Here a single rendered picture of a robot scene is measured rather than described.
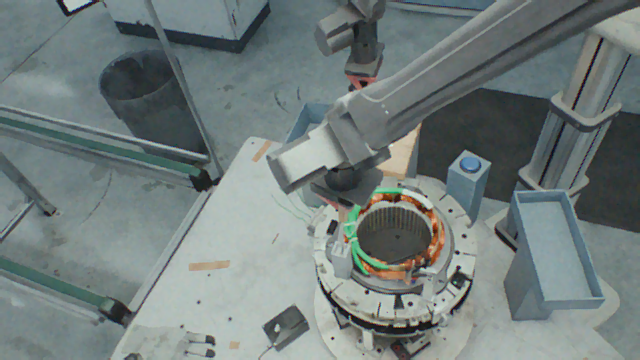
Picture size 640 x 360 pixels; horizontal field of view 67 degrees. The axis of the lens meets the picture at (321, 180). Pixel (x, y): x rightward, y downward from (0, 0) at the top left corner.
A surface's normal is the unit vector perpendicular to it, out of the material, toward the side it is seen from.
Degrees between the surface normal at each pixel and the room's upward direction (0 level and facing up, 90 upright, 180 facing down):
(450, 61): 78
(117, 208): 0
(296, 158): 37
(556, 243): 0
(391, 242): 0
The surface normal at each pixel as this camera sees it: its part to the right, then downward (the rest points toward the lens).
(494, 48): -0.76, 0.43
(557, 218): -0.11, -0.61
